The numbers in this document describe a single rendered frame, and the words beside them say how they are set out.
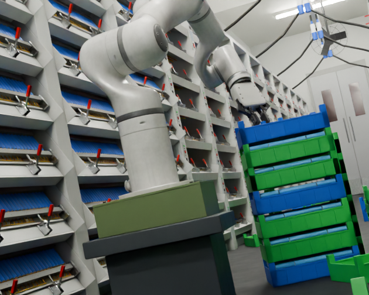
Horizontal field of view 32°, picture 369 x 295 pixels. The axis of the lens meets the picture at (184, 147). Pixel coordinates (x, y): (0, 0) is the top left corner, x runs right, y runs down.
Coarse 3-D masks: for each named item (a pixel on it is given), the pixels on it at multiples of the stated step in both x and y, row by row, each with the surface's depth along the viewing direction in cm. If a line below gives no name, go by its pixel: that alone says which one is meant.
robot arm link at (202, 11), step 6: (138, 0) 196; (144, 0) 194; (150, 0) 193; (204, 0) 211; (138, 6) 194; (204, 6) 211; (198, 12) 210; (204, 12) 211; (192, 18) 212; (198, 18) 212
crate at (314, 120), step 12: (324, 108) 217; (288, 120) 217; (300, 120) 217; (312, 120) 217; (324, 120) 217; (240, 132) 217; (252, 132) 217; (264, 132) 217; (276, 132) 217; (288, 132) 216; (300, 132) 216; (312, 132) 225; (240, 144) 224; (252, 144) 222
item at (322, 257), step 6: (324, 252) 221; (330, 252) 217; (336, 252) 213; (342, 252) 213; (348, 252) 213; (294, 258) 221; (300, 258) 217; (306, 258) 214; (312, 258) 213; (318, 258) 213; (324, 258) 213; (276, 264) 215; (282, 264) 213; (288, 264) 213; (294, 264) 213; (300, 264) 213
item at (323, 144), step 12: (324, 132) 218; (288, 144) 216; (300, 144) 216; (312, 144) 216; (324, 144) 216; (240, 156) 235; (252, 156) 216; (264, 156) 216; (276, 156) 216; (288, 156) 216; (300, 156) 216; (312, 156) 229
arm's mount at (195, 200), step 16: (160, 192) 148; (176, 192) 147; (192, 192) 146; (208, 192) 156; (96, 208) 150; (112, 208) 149; (128, 208) 149; (144, 208) 148; (160, 208) 148; (176, 208) 147; (192, 208) 146; (208, 208) 150; (96, 224) 150; (112, 224) 149; (128, 224) 149; (144, 224) 148; (160, 224) 147
